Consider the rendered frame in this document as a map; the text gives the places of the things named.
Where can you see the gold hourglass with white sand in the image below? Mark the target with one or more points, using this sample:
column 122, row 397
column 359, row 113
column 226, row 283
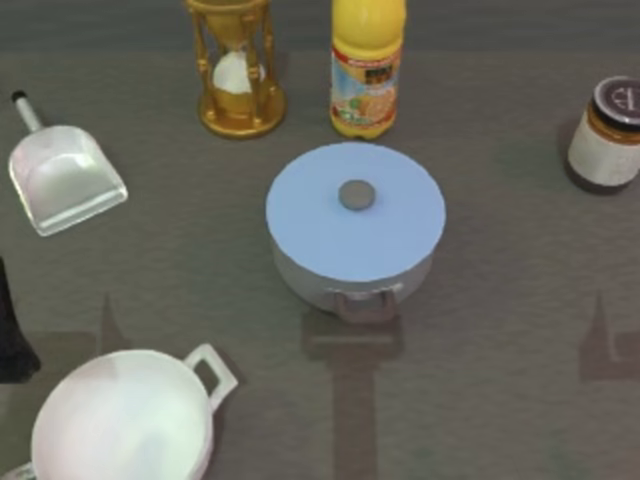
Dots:
column 235, row 85

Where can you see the black object at table edge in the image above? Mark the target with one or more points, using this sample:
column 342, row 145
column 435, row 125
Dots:
column 12, row 340

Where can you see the jar with dark lid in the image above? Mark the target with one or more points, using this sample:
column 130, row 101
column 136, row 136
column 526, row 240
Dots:
column 604, row 145

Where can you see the yellow orange juice bottle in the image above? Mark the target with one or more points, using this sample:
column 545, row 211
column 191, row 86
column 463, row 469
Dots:
column 367, row 85

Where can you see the blue lidded pot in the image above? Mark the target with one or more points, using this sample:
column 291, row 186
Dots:
column 356, row 225

